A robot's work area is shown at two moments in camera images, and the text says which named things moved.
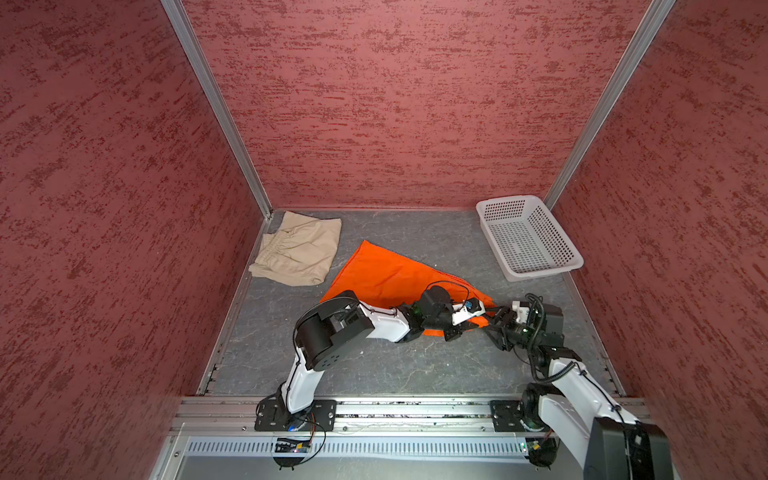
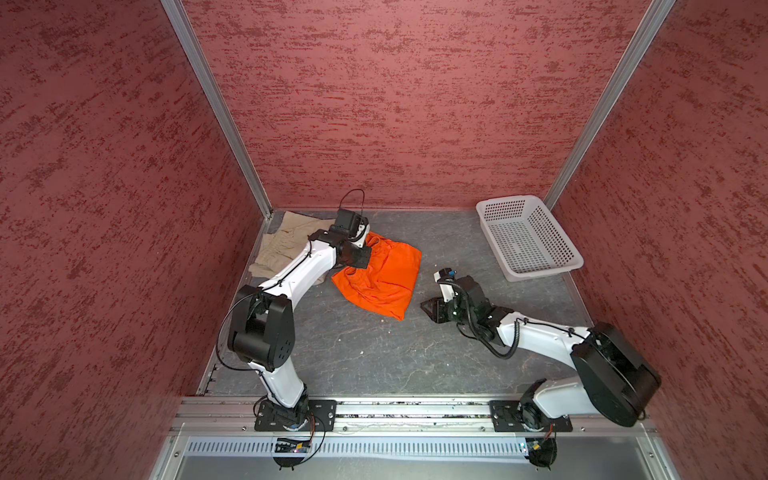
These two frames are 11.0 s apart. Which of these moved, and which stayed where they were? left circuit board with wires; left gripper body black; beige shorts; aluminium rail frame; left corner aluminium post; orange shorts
Moved: left gripper body black; orange shorts
Stayed: left circuit board with wires; beige shorts; aluminium rail frame; left corner aluminium post
